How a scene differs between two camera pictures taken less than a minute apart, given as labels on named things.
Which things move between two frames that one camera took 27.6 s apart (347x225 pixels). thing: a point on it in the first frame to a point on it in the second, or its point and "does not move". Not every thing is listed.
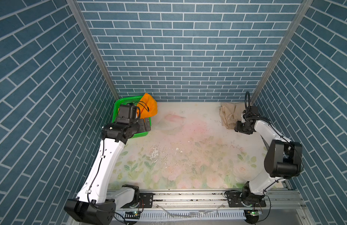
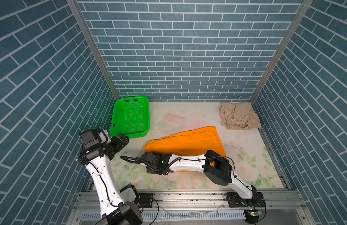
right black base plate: [234, 199] does not move
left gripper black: [142, 128] to [117, 145]
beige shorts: [230, 113] does not move
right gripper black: [237, 127] to [148, 170]
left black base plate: [147, 199] does not move
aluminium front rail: [207, 207] does not move
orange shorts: [148, 106] to [196, 142]
